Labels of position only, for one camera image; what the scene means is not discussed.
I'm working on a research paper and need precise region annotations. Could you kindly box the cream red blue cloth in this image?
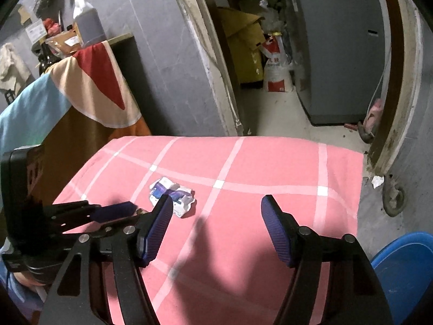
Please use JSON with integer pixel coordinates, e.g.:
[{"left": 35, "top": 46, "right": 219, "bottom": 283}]
[{"left": 0, "top": 40, "right": 152, "bottom": 163}]

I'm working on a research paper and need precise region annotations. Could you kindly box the beige hanging cloth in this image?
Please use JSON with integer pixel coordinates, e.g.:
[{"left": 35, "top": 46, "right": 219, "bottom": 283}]
[{"left": 0, "top": 42, "right": 32, "bottom": 90}]

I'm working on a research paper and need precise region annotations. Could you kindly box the white painted door frame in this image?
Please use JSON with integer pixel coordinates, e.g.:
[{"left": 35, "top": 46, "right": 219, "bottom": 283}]
[{"left": 167, "top": 0, "right": 246, "bottom": 137}]

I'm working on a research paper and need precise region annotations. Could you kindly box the blue plastic bin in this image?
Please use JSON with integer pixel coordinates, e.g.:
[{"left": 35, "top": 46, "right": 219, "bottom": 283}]
[{"left": 370, "top": 232, "right": 433, "bottom": 325}]

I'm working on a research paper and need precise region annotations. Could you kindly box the pink slipper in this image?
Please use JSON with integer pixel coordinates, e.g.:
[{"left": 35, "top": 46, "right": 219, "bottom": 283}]
[{"left": 363, "top": 98, "right": 384, "bottom": 132}]

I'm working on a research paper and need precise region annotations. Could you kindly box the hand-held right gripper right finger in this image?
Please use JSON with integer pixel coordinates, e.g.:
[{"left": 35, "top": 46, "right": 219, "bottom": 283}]
[{"left": 260, "top": 194, "right": 395, "bottom": 325}]

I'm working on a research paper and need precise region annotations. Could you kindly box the white red sack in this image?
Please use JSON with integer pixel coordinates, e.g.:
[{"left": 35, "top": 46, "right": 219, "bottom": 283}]
[{"left": 259, "top": 34, "right": 295, "bottom": 93}]

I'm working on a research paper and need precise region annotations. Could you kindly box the person's left forearm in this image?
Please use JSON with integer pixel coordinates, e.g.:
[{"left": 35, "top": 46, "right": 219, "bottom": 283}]
[{"left": 0, "top": 244, "right": 46, "bottom": 315}]

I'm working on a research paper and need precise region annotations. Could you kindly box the brown wooden door frame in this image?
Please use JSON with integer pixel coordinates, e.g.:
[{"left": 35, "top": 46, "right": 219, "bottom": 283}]
[{"left": 367, "top": 0, "right": 423, "bottom": 177}]

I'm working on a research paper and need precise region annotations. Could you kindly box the brown wooden cabinet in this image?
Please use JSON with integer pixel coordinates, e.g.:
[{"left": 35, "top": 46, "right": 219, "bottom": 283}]
[{"left": 39, "top": 106, "right": 117, "bottom": 207}]

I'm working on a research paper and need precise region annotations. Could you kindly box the grey washing machine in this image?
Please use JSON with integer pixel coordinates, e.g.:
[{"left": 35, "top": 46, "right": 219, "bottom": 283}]
[{"left": 284, "top": 0, "right": 389, "bottom": 126}]

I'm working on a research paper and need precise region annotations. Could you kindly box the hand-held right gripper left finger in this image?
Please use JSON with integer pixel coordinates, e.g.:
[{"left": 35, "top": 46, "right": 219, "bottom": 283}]
[{"left": 39, "top": 194, "right": 174, "bottom": 325}]

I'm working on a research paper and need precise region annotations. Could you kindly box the white printed wrapper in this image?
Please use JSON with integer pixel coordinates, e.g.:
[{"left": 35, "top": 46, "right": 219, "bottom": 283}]
[{"left": 149, "top": 177, "right": 197, "bottom": 219}]

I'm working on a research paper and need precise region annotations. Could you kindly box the yellow cardboard box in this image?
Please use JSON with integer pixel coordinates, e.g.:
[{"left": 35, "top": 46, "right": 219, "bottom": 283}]
[{"left": 216, "top": 7, "right": 266, "bottom": 87}]

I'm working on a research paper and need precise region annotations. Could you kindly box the brown liquid plastic jug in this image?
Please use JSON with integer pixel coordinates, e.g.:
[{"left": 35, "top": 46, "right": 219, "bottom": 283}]
[{"left": 73, "top": 0, "right": 107, "bottom": 48}]

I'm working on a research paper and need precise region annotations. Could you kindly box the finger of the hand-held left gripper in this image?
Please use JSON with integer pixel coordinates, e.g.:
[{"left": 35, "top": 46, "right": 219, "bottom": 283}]
[
  {"left": 62, "top": 210, "right": 150, "bottom": 241},
  {"left": 43, "top": 200, "right": 138, "bottom": 235}
]

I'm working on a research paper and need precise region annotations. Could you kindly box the grey caster wheel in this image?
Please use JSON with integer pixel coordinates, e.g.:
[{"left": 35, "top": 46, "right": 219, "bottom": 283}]
[{"left": 382, "top": 176, "right": 406, "bottom": 217}]

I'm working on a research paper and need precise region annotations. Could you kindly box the open cardboard box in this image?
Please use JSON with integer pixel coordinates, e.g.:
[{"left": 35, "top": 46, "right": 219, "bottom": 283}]
[{"left": 45, "top": 30, "right": 82, "bottom": 57}]

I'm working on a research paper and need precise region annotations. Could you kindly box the pink plaid blanket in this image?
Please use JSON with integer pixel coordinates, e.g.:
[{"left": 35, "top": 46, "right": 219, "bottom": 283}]
[{"left": 52, "top": 135, "right": 364, "bottom": 325}]

